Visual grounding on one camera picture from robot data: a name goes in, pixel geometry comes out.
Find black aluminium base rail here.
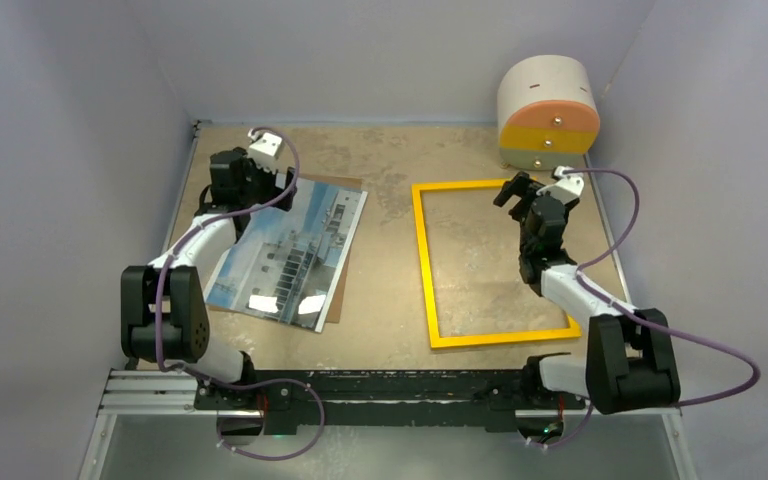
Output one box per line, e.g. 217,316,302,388
97,368,682,437

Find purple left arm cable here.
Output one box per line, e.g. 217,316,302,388
153,127,326,463

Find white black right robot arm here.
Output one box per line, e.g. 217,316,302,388
494,167,680,414

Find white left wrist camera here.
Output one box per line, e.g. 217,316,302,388
247,129,284,164

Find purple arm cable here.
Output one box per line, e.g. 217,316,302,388
153,127,326,463
524,166,762,452

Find round three-drawer cabinet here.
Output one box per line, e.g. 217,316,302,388
496,55,600,171

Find yellow wooden picture frame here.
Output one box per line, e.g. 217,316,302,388
411,178,582,350

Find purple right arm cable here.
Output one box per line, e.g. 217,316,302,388
524,166,762,452

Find clear acrylic sheet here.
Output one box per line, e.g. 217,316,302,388
206,178,359,326

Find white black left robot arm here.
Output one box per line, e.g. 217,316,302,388
120,141,297,409

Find brown cardboard backing board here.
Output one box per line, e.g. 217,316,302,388
301,174,363,324

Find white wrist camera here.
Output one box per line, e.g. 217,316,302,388
247,129,284,164
537,166,585,208

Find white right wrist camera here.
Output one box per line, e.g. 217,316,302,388
537,166,585,208

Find building photo print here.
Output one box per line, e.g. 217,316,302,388
203,174,369,334

